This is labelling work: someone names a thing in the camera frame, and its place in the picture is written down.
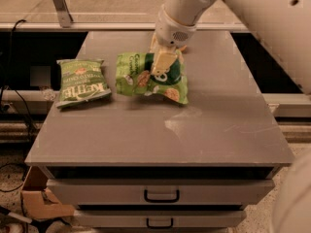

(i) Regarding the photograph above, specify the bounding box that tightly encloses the orange fruit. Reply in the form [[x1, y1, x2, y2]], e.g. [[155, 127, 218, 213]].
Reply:
[[179, 45, 187, 52]]

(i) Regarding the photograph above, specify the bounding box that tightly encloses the grey upper drawer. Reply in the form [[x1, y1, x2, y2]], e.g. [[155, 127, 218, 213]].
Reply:
[[47, 179, 274, 206]]

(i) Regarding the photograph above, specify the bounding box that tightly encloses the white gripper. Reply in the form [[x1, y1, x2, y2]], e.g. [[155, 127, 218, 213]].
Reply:
[[150, 5, 196, 76]]

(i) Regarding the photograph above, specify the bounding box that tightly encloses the grey drawer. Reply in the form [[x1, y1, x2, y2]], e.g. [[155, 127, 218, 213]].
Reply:
[[47, 179, 274, 206], [74, 210, 246, 229]]

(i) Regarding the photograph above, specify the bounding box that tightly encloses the black cable left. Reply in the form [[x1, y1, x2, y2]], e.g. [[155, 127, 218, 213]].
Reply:
[[0, 18, 40, 138]]

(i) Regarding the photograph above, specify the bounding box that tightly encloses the green Kettle jalapeno chip bag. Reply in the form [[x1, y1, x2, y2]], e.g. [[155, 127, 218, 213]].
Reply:
[[56, 59, 111, 109]]

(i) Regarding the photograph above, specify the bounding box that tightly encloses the cardboard box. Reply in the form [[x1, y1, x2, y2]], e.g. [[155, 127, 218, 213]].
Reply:
[[21, 167, 74, 219]]

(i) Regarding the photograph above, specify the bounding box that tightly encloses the left metal railing bracket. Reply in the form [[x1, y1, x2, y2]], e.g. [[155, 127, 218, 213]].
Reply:
[[52, 0, 73, 28]]

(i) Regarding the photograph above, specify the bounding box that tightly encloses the green rice chip bag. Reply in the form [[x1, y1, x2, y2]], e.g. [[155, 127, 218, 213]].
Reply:
[[116, 51, 188, 105]]

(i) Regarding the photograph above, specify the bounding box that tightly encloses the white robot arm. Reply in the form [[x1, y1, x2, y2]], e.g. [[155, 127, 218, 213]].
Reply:
[[150, 0, 311, 95]]

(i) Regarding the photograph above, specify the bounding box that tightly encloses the grey lower drawer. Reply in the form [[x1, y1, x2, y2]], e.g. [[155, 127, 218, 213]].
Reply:
[[74, 210, 246, 229]]

